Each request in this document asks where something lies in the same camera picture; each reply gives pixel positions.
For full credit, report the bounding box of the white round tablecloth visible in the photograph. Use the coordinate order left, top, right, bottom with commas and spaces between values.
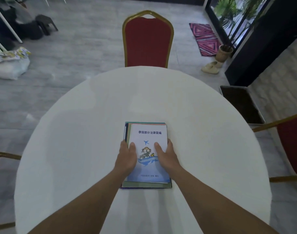
14, 66, 272, 234

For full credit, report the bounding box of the grey planter box with soil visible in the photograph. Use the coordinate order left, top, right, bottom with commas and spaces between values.
219, 85, 266, 126

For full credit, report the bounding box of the black door frame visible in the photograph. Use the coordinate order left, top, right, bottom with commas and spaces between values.
204, 0, 297, 86

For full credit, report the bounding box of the dark blue book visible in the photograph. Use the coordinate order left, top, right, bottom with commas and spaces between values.
120, 122, 173, 189

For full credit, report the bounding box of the person's right hand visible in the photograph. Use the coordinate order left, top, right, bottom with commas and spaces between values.
154, 138, 182, 178

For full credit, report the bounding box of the yellow patterned cloth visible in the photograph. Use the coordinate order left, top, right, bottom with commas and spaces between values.
0, 47, 32, 65

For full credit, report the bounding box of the red chair with gold frame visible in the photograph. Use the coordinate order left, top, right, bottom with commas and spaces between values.
0, 151, 22, 231
252, 111, 297, 183
122, 10, 175, 69

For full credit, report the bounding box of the white plastic bag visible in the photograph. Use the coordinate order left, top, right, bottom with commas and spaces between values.
0, 56, 31, 80

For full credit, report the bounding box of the pink patterned rug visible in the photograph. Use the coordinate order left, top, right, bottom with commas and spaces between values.
189, 23, 222, 57

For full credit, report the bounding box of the person's left forearm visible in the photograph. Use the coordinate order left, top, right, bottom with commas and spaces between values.
28, 168, 130, 234

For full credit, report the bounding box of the green palm plant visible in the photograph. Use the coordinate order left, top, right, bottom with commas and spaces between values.
213, 0, 273, 48

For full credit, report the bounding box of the person's right forearm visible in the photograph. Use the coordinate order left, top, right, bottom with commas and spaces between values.
170, 166, 280, 234

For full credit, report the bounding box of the white and blue illustrated booklet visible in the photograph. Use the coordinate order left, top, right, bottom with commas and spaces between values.
127, 124, 171, 184

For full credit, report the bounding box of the green book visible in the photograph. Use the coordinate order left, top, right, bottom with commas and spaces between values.
122, 123, 172, 188

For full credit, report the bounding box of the black plastic stool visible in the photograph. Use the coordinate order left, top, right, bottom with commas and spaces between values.
35, 14, 59, 36

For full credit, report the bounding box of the black bag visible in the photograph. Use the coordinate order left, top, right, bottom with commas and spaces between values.
0, 6, 44, 45

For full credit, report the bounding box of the person's left hand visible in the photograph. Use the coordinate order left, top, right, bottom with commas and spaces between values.
113, 139, 138, 177

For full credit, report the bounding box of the woven plant pot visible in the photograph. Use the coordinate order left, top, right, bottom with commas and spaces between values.
215, 44, 234, 63

